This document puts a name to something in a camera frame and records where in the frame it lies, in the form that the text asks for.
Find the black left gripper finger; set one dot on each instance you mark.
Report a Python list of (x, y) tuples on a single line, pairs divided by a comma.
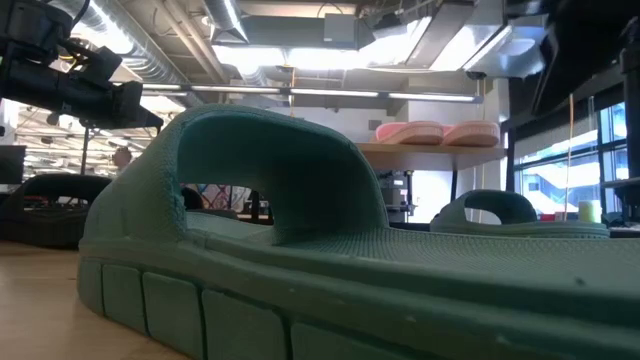
[(147, 121)]

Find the black slide sandal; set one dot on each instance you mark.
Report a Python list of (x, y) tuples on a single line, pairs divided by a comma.
[(50, 225)]

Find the green slide sandal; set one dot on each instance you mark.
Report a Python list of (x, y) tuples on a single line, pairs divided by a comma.
[(300, 175), (500, 205)]

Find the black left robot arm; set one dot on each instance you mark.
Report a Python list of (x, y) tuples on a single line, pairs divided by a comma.
[(30, 25)]

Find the person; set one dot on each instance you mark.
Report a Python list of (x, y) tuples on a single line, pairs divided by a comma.
[(121, 157)]

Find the black monitor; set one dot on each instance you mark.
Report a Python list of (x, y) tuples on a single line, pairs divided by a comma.
[(11, 165)]

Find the long ceiling light bar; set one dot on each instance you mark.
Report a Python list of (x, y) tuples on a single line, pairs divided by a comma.
[(325, 92)]

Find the black equipment stand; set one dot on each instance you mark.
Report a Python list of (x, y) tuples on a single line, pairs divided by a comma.
[(395, 195)]

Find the yellow-green cylinder roll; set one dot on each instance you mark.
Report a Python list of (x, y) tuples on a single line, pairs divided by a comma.
[(590, 211)]

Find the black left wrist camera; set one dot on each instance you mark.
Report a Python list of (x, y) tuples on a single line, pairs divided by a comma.
[(100, 62)]

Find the black background rig frame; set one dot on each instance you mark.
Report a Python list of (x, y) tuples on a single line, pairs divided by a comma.
[(85, 150)]

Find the wooden shelf black metal frame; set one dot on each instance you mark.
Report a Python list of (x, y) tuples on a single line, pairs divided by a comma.
[(425, 156)]

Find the silver rectangular ventilation duct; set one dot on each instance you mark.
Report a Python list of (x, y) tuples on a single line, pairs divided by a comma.
[(450, 35)]

